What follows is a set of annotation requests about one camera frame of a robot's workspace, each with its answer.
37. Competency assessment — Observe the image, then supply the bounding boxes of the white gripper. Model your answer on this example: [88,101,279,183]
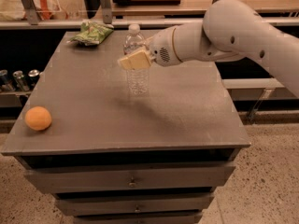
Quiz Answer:
[118,26,181,70]

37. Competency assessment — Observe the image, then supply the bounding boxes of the clear plastic water bottle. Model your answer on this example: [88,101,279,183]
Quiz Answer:
[123,24,150,96]

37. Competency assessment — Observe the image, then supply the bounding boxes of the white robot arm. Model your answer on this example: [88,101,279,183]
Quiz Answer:
[118,0,299,96]

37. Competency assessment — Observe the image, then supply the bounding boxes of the green jalapeno chip bag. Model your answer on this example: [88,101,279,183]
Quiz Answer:
[69,20,114,46]

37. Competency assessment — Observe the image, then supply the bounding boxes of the white orange plastic bag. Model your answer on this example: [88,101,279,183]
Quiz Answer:
[0,0,67,21]

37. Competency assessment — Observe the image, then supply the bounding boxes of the grey drawer cabinet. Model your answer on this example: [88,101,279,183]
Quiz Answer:
[3,31,249,224]

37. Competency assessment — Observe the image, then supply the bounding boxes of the right soda can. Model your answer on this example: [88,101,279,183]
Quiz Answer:
[28,69,40,88]

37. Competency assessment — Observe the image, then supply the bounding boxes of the soda can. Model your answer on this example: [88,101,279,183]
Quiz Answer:
[0,70,15,91]
[13,70,30,91]
[28,69,40,88]

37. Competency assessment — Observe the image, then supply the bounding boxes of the orange fruit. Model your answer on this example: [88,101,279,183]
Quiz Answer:
[25,106,52,131]

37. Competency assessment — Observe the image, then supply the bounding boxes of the middle soda can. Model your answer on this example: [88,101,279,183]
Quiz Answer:
[13,70,30,91]

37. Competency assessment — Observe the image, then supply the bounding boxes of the left soda can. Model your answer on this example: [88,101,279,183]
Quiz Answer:
[0,70,15,91]

